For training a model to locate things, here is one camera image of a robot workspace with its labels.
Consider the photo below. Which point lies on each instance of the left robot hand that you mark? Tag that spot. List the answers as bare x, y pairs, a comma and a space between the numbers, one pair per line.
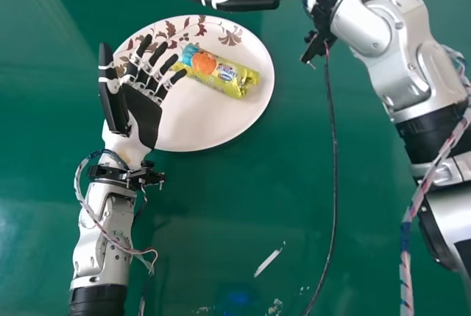
143, 117

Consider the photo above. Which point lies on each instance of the yellow-green biscuit packet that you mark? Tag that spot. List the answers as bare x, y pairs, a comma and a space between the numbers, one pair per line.
217, 73

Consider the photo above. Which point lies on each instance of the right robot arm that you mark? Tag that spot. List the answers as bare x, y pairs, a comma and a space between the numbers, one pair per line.
404, 54

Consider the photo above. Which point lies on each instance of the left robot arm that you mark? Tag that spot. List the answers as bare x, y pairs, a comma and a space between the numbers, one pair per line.
99, 227

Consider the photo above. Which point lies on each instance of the white plate with leaf pattern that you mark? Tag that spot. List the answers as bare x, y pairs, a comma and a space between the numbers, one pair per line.
221, 117

